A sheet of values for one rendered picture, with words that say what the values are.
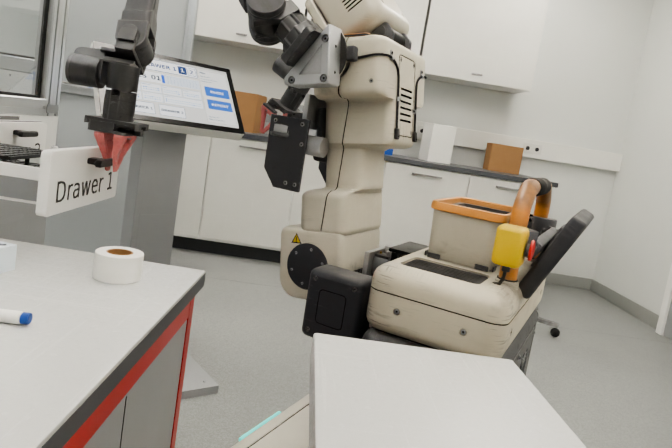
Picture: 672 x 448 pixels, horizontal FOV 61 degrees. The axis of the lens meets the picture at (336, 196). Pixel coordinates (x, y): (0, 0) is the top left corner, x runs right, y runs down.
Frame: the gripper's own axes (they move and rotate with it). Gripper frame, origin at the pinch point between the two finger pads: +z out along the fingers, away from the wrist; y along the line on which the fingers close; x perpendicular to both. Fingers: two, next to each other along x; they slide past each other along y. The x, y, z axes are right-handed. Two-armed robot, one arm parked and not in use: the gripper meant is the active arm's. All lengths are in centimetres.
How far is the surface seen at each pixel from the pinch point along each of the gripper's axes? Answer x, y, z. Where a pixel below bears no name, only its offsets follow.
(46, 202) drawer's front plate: 17.4, 3.0, 5.2
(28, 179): 15.9, 7.1, 2.3
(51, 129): -49, 37, -1
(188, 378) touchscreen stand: -93, -2, 86
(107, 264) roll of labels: 27.8, -12.1, 10.4
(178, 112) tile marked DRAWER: -92, 15, -10
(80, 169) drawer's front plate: 6.6, 3.0, 0.5
